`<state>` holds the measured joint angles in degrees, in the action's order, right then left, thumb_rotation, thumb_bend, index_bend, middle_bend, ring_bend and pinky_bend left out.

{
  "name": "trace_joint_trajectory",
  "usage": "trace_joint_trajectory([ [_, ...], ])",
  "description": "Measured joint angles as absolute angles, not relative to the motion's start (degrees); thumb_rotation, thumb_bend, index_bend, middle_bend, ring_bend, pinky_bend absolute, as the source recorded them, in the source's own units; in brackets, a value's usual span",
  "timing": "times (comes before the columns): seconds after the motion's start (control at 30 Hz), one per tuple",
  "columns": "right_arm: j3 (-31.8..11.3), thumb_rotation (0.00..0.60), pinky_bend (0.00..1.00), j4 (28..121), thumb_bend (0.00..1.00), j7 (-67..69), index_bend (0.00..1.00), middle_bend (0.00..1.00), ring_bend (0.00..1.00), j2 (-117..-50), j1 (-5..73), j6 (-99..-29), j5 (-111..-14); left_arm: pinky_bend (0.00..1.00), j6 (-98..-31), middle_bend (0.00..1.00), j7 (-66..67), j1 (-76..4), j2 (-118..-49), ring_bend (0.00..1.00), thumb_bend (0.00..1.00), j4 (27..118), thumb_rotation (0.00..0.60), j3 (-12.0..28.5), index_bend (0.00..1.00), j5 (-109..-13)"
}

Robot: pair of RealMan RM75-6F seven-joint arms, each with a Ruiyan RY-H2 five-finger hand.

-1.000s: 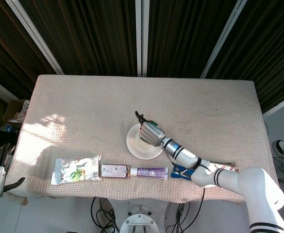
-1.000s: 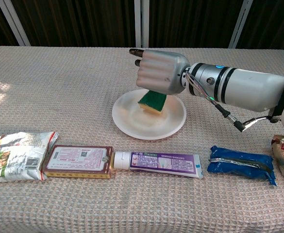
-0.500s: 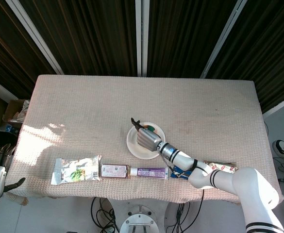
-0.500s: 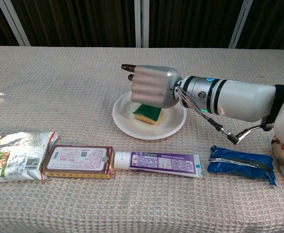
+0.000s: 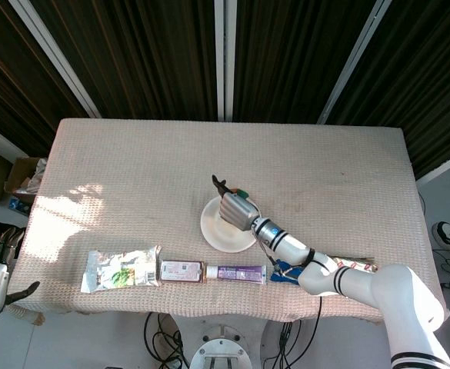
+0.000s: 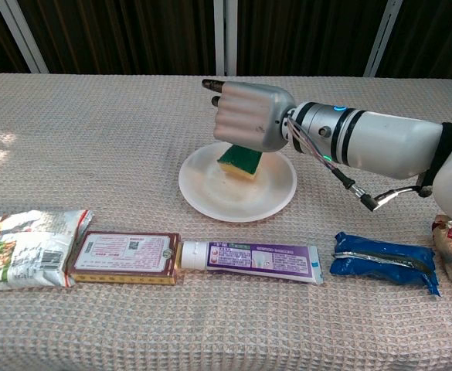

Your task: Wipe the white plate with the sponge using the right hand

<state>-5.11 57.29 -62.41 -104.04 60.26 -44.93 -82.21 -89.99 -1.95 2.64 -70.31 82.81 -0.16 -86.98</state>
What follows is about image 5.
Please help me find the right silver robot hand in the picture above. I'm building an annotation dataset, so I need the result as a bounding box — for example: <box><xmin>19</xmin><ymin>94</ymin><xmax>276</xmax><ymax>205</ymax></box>
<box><xmin>212</xmin><ymin>175</ymin><xmax>260</xmax><ymax>232</ymax></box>

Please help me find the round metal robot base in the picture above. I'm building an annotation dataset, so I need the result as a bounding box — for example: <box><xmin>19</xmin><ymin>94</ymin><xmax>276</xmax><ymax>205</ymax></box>
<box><xmin>188</xmin><ymin>324</ymin><xmax>253</xmax><ymax>369</ymax></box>

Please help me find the white round plate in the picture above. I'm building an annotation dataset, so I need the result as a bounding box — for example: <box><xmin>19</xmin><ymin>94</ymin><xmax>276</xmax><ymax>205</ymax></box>
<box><xmin>200</xmin><ymin>194</ymin><xmax>263</xmax><ymax>254</ymax></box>

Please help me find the purple white toothpaste tube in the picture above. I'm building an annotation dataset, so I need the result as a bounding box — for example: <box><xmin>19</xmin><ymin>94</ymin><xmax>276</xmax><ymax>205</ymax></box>
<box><xmin>205</xmin><ymin>264</ymin><xmax>268</xmax><ymax>285</ymax></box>

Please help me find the blue foil packet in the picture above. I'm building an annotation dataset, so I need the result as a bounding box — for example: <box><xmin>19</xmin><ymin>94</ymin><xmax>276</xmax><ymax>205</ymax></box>
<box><xmin>269</xmin><ymin>259</ymin><xmax>302</xmax><ymax>286</ymax></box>

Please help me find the brown cardboard box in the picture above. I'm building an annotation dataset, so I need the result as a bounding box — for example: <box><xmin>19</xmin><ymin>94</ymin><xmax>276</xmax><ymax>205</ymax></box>
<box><xmin>3</xmin><ymin>155</ymin><xmax>51</xmax><ymax>204</ymax></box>

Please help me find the beige waffle tablecloth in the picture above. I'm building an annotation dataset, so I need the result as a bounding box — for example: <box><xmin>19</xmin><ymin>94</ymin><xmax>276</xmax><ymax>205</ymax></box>
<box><xmin>7</xmin><ymin>117</ymin><xmax>450</xmax><ymax>324</ymax></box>

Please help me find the white green snack bag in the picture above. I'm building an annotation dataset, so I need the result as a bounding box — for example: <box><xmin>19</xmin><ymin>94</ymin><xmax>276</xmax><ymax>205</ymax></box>
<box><xmin>80</xmin><ymin>244</ymin><xmax>162</xmax><ymax>294</ymax></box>

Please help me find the gold red snack packet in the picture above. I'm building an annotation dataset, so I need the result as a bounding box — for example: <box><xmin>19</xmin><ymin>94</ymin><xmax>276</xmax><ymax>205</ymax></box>
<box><xmin>330</xmin><ymin>255</ymin><xmax>375</xmax><ymax>272</ymax></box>

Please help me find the dark brown curtain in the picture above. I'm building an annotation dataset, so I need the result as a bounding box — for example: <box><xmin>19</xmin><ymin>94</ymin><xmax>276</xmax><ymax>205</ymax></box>
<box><xmin>0</xmin><ymin>0</ymin><xmax>450</xmax><ymax>181</ymax></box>

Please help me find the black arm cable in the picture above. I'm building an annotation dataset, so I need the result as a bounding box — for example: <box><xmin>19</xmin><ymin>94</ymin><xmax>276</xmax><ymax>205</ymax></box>
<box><xmin>258</xmin><ymin>230</ymin><xmax>325</xmax><ymax>347</ymax></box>

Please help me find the white floor rail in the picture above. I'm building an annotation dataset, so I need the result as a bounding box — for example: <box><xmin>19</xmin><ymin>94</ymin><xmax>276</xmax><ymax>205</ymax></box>
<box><xmin>415</xmin><ymin>148</ymin><xmax>450</xmax><ymax>186</ymax></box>
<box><xmin>0</xmin><ymin>117</ymin><xmax>32</xmax><ymax>165</ymax></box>

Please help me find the black floor cable bundle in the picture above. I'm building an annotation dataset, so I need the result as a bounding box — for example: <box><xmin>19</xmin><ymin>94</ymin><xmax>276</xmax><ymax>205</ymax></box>
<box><xmin>142</xmin><ymin>311</ymin><xmax>190</xmax><ymax>369</ymax></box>

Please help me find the white upright frame post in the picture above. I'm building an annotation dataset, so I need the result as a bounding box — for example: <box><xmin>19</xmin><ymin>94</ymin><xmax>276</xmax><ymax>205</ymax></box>
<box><xmin>214</xmin><ymin>0</ymin><xmax>234</xmax><ymax>122</ymax></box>

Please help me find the white slanted frame post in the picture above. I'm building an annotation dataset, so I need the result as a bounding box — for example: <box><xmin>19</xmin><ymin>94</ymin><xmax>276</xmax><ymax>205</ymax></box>
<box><xmin>316</xmin><ymin>0</ymin><xmax>388</xmax><ymax>125</ymax></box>
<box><xmin>8</xmin><ymin>0</ymin><xmax>102</xmax><ymax>119</ymax></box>

